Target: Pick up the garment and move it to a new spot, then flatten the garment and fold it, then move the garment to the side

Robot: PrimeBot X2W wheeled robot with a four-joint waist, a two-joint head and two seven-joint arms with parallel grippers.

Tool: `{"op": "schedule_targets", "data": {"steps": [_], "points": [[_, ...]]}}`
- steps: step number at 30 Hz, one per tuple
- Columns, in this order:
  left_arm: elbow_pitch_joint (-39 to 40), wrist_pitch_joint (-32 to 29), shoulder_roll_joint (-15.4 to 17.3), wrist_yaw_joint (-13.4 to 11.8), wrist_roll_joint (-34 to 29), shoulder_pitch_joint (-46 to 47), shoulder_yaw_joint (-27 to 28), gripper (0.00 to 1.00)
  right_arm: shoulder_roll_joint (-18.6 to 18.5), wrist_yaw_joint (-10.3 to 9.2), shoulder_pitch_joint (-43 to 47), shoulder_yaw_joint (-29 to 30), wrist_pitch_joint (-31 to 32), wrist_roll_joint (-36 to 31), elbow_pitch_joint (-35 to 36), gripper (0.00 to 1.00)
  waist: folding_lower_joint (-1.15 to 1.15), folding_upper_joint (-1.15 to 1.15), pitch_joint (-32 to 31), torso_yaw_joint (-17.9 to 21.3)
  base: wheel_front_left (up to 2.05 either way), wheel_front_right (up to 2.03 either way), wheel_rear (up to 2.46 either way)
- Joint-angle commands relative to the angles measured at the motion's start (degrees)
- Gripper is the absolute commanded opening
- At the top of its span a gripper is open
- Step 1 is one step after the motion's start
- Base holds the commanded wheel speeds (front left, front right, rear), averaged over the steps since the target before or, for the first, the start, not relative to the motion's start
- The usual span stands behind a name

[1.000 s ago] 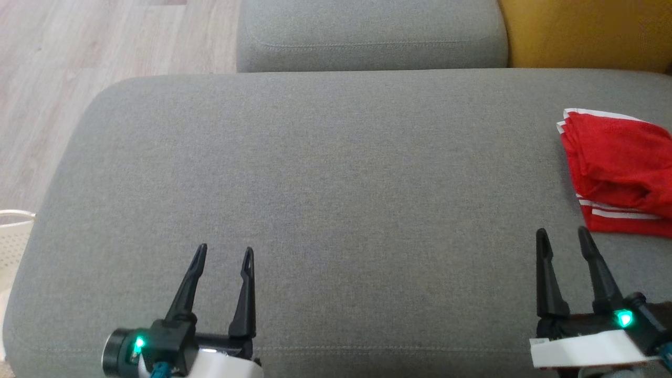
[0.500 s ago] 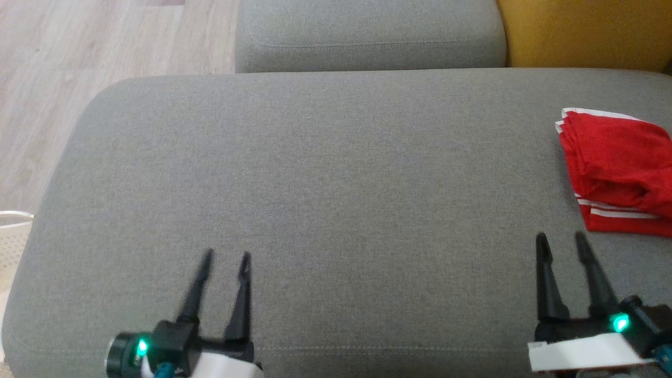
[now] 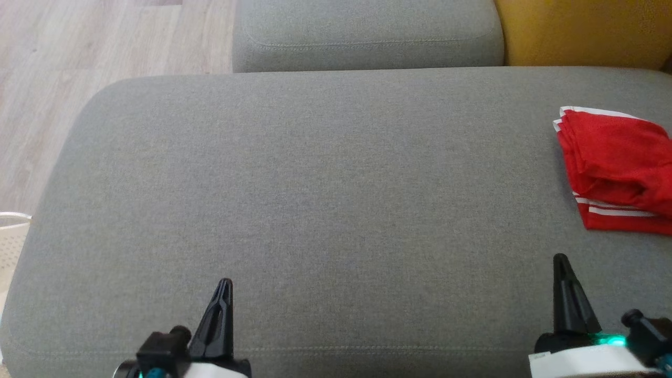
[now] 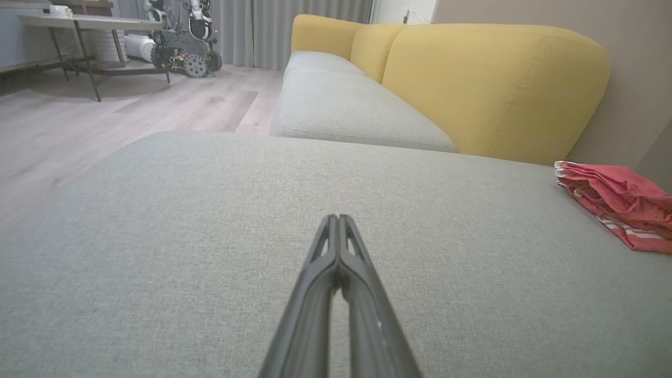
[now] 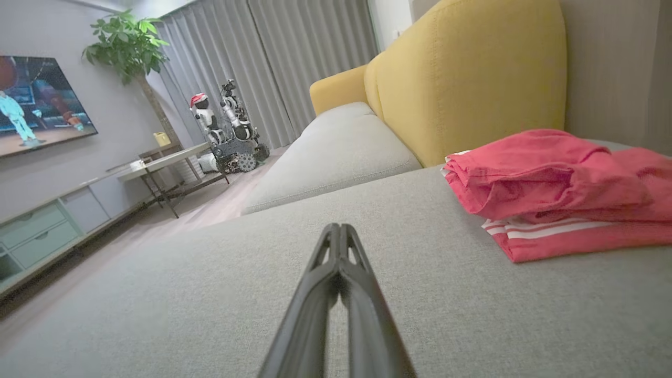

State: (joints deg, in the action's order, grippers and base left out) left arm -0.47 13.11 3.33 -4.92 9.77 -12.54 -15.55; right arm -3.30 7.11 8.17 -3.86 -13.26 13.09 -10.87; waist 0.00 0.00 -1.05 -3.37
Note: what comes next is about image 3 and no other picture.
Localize large grey sofa seat cushion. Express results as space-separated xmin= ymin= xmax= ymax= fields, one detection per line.
xmin=0 ymin=66 xmax=672 ymax=378

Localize red shorts white stripes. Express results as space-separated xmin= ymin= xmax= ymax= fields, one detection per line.
xmin=552 ymin=106 xmax=672 ymax=219

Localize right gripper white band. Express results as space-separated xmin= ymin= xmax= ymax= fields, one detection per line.
xmin=528 ymin=254 xmax=663 ymax=378

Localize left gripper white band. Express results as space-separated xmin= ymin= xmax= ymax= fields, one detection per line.
xmin=113 ymin=279 xmax=253 ymax=378

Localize white laundry basket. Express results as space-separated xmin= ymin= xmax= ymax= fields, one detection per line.
xmin=0 ymin=211 xmax=33 ymax=318

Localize yellow sofa back cushion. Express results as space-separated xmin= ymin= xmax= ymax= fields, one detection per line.
xmin=492 ymin=0 xmax=672 ymax=72

